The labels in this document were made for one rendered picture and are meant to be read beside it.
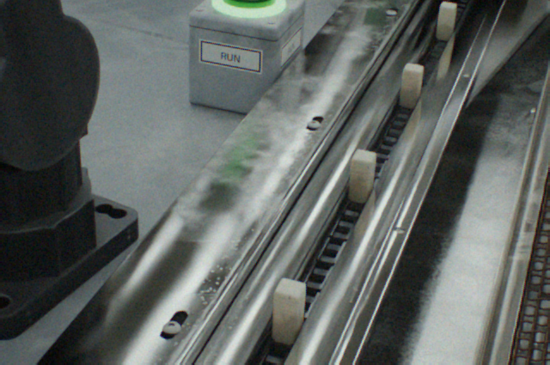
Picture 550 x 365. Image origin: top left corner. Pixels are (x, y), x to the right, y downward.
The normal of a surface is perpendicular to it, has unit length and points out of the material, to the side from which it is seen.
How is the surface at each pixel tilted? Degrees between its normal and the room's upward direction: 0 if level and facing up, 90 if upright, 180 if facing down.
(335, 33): 0
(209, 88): 90
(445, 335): 0
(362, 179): 90
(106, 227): 0
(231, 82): 90
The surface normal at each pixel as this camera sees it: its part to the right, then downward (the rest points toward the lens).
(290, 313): -0.33, 0.46
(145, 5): 0.04, -0.87
